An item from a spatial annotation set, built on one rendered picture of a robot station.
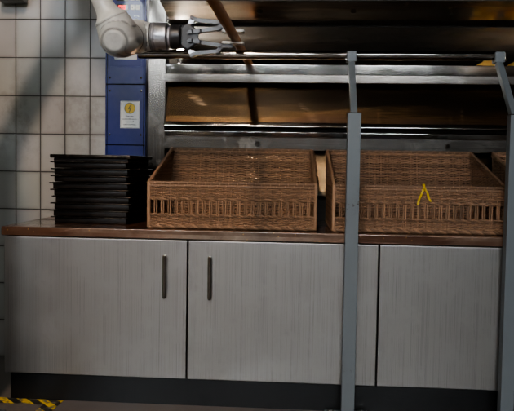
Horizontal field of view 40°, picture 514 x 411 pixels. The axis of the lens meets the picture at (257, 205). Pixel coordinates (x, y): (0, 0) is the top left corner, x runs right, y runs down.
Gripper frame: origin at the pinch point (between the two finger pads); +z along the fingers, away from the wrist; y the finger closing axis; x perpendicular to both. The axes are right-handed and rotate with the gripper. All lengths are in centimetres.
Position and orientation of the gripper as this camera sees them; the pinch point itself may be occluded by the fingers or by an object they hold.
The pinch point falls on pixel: (233, 37)
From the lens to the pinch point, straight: 232.1
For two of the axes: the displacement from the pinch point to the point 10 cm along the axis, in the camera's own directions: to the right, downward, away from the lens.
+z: 10.0, 0.2, -0.6
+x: -0.7, 0.5, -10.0
